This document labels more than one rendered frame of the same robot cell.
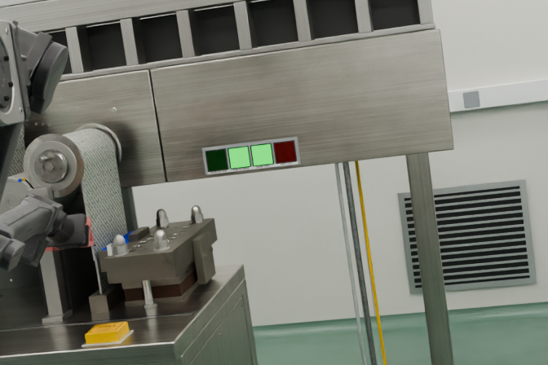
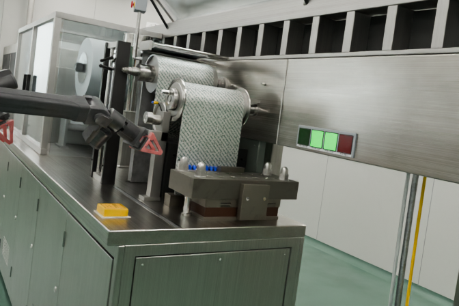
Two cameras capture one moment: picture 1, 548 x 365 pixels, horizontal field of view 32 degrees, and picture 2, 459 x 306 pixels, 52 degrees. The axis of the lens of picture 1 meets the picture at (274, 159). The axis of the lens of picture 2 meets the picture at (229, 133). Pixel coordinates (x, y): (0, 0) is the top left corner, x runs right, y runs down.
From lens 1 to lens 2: 1.45 m
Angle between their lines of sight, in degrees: 46
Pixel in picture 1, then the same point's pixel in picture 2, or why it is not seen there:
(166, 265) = (190, 187)
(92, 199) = (192, 130)
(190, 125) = (298, 106)
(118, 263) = (174, 175)
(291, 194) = not seen: outside the picture
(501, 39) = not seen: outside the picture
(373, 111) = (421, 126)
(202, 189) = not seen: outside the picture
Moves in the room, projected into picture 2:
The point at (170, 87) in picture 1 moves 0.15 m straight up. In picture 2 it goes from (294, 74) to (300, 29)
